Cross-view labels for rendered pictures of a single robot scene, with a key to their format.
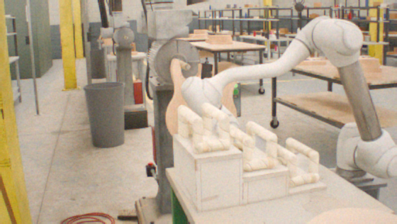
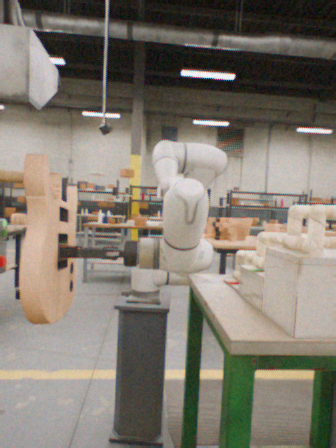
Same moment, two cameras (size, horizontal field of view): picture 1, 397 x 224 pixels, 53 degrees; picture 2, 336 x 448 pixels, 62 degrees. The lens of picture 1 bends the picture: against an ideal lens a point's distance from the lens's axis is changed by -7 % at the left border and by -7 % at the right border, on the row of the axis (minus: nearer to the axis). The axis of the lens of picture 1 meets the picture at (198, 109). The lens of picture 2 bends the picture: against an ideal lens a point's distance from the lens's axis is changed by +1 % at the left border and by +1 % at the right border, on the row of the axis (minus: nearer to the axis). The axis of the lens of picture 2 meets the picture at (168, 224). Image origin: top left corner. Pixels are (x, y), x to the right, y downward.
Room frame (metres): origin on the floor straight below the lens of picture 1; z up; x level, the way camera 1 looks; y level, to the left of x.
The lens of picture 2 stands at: (1.57, 0.70, 1.19)
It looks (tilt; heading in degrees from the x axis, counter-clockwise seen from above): 3 degrees down; 279
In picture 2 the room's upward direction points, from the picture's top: 3 degrees clockwise
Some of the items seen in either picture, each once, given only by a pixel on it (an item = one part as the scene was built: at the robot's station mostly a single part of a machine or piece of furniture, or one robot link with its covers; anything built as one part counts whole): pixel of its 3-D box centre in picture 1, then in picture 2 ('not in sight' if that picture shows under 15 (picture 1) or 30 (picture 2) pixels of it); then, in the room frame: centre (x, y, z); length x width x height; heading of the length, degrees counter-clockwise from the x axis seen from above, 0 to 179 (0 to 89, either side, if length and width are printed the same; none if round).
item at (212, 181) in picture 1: (205, 168); (331, 288); (1.28, -0.02, 1.02); 0.27 x 0.15 x 0.17; 18
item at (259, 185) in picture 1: (249, 173); (293, 287); (1.32, -0.17, 0.98); 0.27 x 0.16 x 0.09; 18
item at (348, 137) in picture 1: (354, 144); (148, 267); (1.90, -0.76, 0.87); 0.18 x 0.16 x 0.22; 18
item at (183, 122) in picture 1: (183, 123); (316, 233); (1.35, 0.05, 1.15); 0.03 x 0.03 x 0.09
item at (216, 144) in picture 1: (213, 145); not in sight; (1.19, -0.04, 1.12); 0.11 x 0.03 x 0.03; 108
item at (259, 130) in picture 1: (260, 131); (289, 238); (1.34, -0.20, 1.12); 0.20 x 0.03 x 0.03; 17
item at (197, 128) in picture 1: (198, 137); not in sight; (1.19, 0.00, 1.15); 0.03 x 0.03 x 0.09
